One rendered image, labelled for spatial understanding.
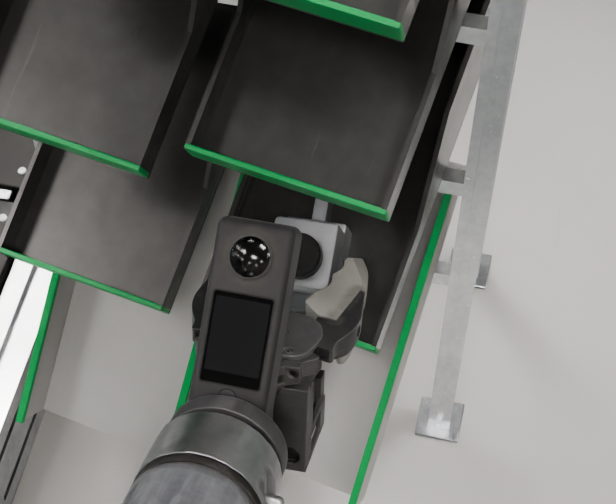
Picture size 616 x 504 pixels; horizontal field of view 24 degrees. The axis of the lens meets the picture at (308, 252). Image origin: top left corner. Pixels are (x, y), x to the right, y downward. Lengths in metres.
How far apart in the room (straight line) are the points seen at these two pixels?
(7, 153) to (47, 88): 0.48
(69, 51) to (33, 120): 0.05
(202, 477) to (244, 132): 0.24
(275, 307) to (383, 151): 0.13
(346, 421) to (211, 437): 0.39
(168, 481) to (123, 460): 0.59
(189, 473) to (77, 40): 0.31
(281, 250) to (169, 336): 0.36
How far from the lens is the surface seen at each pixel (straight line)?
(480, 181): 1.03
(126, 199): 1.05
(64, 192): 1.07
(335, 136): 0.89
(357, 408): 1.16
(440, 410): 1.33
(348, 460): 1.17
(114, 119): 0.91
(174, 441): 0.79
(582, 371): 1.40
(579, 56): 1.63
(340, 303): 0.92
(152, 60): 0.92
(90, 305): 1.19
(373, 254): 1.02
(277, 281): 0.82
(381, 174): 0.88
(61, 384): 1.22
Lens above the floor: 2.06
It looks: 56 degrees down
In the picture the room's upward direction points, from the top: straight up
